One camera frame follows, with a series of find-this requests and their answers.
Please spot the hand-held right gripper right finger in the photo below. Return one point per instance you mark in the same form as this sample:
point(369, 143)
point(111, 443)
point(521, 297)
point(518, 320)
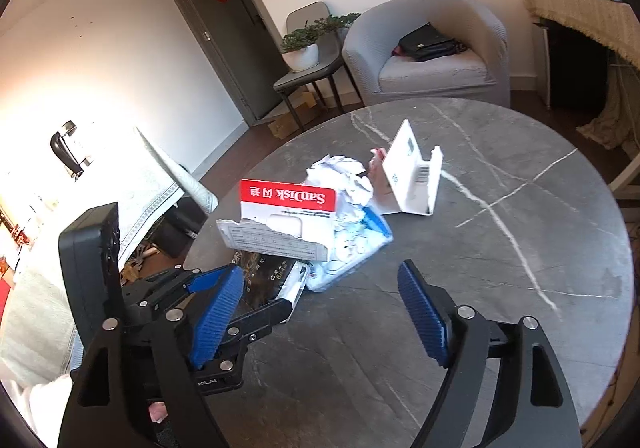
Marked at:
point(422, 318)

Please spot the grey armchair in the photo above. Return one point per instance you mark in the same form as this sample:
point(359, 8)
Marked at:
point(435, 70)

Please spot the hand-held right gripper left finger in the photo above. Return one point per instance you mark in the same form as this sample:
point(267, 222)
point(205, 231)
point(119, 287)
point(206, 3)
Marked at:
point(215, 323)

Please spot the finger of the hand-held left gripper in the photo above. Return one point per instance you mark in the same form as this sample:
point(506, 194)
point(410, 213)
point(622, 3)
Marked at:
point(260, 318)
point(202, 280)

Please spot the person's left forearm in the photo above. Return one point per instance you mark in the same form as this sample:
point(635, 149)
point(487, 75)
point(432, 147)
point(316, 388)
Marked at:
point(40, 403)

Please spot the desk with beige cloth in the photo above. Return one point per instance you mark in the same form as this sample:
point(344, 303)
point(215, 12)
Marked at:
point(575, 8)

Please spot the white cardboard box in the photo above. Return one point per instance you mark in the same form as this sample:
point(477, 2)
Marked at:
point(410, 178)

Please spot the potted plant white pot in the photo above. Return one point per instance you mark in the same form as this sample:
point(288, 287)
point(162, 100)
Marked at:
point(300, 59)

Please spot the cardboard floor box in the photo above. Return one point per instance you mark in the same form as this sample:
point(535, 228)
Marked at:
point(282, 128)

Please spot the black handbag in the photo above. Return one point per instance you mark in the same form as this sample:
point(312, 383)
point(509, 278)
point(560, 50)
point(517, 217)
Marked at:
point(425, 40)

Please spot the black chair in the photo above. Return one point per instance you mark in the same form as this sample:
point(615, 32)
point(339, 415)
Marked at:
point(62, 148)

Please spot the black glossy packet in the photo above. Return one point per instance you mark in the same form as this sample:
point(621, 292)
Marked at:
point(265, 278)

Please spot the blue white plastic wrapper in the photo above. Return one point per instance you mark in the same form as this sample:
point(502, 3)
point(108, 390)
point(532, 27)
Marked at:
point(350, 248)

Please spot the grey dining chair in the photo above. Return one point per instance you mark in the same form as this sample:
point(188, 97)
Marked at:
point(305, 78)

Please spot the grey door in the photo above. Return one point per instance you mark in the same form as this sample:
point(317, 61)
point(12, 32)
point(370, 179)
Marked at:
point(225, 38)

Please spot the white paper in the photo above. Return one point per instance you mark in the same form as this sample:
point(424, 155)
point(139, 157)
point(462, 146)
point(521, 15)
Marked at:
point(345, 178)

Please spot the white desk frame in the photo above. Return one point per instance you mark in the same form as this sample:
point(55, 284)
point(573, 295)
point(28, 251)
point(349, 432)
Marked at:
point(625, 178)

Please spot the red white card packaging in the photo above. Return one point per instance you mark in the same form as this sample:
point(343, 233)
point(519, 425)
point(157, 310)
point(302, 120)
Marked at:
point(280, 198)

